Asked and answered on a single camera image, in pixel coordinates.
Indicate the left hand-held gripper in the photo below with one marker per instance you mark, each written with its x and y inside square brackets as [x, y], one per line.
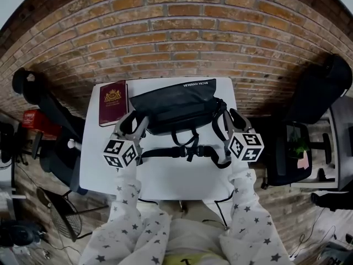
[120, 153]

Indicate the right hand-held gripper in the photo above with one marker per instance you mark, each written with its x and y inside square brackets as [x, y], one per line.
[245, 148]

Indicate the black shoulder bag with strap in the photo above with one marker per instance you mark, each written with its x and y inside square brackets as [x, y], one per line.
[176, 106]

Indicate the person's right forearm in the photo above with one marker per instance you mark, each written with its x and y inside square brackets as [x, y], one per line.
[245, 197]

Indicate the dark red hardcover book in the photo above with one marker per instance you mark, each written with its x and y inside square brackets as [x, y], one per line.
[113, 103]

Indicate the small white object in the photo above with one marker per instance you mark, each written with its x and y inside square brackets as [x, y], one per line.
[72, 143]

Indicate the white table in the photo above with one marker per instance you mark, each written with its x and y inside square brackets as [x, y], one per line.
[165, 181]

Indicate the pink sticky note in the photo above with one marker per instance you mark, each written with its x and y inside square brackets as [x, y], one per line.
[302, 161]

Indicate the black office chair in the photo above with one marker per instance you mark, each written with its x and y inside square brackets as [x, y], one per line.
[320, 92]
[55, 114]

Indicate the red plastic crate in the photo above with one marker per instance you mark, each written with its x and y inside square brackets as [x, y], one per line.
[36, 120]

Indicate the person's star-print clothing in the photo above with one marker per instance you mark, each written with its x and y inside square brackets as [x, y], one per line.
[193, 244]

